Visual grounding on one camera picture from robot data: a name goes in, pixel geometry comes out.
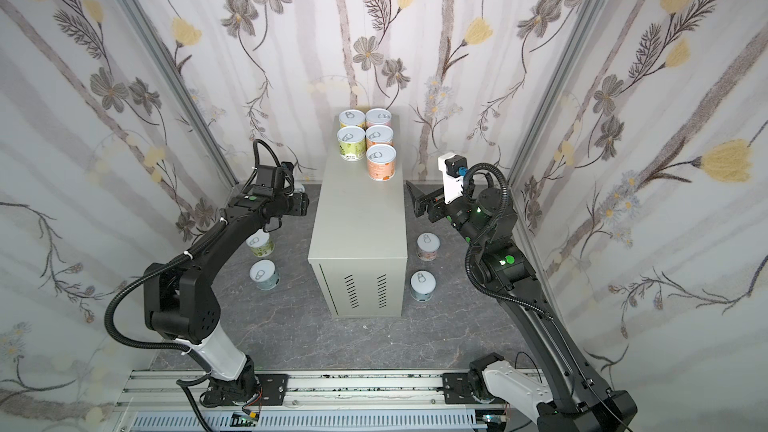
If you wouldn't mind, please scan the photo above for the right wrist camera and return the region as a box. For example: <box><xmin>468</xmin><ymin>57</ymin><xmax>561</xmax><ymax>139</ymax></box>
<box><xmin>438</xmin><ymin>152</ymin><xmax>469</xmax><ymax>205</ymax></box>

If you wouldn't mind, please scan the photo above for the light blue can right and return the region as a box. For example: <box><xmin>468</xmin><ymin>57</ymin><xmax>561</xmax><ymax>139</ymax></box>
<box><xmin>410</xmin><ymin>270</ymin><xmax>436</xmax><ymax>302</ymax></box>

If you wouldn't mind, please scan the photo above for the pink label can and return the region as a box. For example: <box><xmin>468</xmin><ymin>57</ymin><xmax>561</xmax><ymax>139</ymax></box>
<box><xmin>365</xmin><ymin>108</ymin><xmax>392</xmax><ymax>128</ymax></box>

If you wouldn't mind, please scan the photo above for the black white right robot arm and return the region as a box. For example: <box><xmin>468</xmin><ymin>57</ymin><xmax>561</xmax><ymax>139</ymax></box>
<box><xmin>406</xmin><ymin>183</ymin><xmax>637</xmax><ymax>431</ymax></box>

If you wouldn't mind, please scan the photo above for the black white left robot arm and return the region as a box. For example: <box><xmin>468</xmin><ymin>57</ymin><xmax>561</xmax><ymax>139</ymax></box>
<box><xmin>143</xmin><ymin>162</ymin><xmax>309</xmax><ymax>407</ymax></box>

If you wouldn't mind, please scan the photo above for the green label can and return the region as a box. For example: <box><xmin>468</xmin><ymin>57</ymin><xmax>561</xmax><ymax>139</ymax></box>
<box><xmin>246</xmin><ymin>230</ymin><xmax>275</xmax><ymax>258</ymax></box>
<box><xmin>337</xmin><ymin>126</ymin><xmax>366</xmax><ymax>162</ymax></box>

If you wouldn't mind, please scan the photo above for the black corrugated left cable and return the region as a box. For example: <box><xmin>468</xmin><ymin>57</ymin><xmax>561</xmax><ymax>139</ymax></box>
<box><xmin>103</xmin><ymin>251</ymin><xmax>193</xmax><ymax>352</ymax></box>

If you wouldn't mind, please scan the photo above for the grey metal cabinet box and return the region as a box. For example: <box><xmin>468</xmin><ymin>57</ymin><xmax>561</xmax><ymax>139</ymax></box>
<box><xmin>308</xmin><ymin>133</ymin><xmax>408</xmax><ymax>318</ymax></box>

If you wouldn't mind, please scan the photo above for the white slotted cable duct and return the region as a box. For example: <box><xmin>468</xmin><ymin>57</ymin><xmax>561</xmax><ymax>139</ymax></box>
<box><xmin>128</xmin><ymin>410</ymin><xmax>487</xmax><ymax>432</ymax></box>

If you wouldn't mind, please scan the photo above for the light blue can left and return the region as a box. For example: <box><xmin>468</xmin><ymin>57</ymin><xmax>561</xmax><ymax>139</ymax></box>
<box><xmin>249</xmin><ymin>259</ymin><xmax>280</xmax><ymax>291</ymax></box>

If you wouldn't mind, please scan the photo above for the light blue can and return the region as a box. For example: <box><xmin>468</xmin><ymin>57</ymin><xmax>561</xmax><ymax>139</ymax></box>
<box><xmin>249</xmin><ymin>259</ymin><xmax>280</xmax><ymax>291</ymax></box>
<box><xmin>410</xmin><ymin>270</ymin><xmax>436</xmax><ymax>302</ymax></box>

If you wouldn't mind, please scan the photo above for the white can beside cabinet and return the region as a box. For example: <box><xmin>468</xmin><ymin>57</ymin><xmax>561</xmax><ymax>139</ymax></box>
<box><xmin>417</xmin><ymin>232</ymin><xmax>440</xmax><ymax>261</ymax></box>

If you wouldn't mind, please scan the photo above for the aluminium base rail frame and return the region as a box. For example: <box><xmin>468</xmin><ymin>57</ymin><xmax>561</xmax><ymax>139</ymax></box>
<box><xmin>105</xmin><ymin>369</ymin><xmax>542</xmax><ymax>431</ymax></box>

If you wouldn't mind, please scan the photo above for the brown label can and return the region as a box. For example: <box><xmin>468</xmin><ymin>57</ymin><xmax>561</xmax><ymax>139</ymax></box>
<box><xmin>366</xmin><ymin>125</ymin><xmax>394</xmax><ymax>148</ymax></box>

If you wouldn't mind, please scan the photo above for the yellow label can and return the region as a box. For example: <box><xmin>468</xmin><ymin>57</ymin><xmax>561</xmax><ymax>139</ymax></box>
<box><xmin>338</xmin><ymin>109</ymin><xmax>366</xmax><ymax>129</ymax></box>

